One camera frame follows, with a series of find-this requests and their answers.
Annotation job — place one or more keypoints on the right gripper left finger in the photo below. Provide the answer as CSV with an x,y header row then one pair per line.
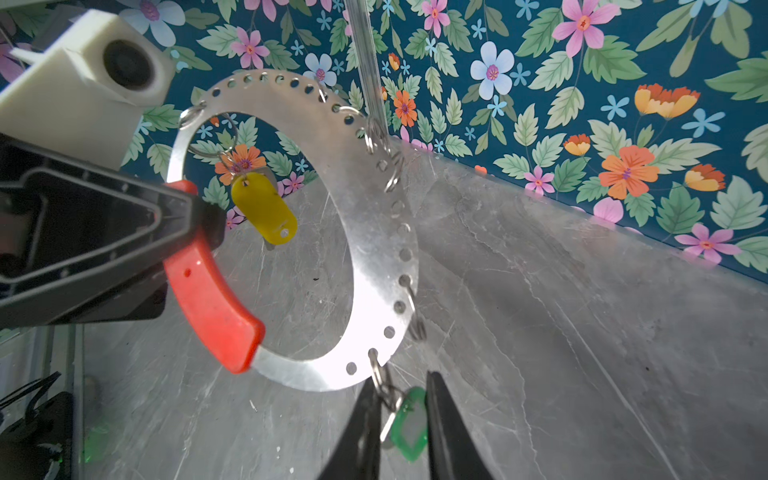
x,y
357,453

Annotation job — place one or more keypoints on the green key tag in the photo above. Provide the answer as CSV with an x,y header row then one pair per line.
x,y
406,428

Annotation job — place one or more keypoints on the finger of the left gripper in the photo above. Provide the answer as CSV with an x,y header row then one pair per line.
x,y
84,244

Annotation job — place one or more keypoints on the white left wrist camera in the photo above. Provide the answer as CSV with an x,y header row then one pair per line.
x,y
83,96

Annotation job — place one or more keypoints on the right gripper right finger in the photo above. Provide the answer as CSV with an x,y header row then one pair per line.
x,y
452,453

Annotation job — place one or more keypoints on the silver keyring with red grip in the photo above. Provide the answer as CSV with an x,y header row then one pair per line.
x,y
362,176

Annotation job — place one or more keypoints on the yellow key tag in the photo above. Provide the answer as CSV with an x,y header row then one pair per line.
x,y
258,199

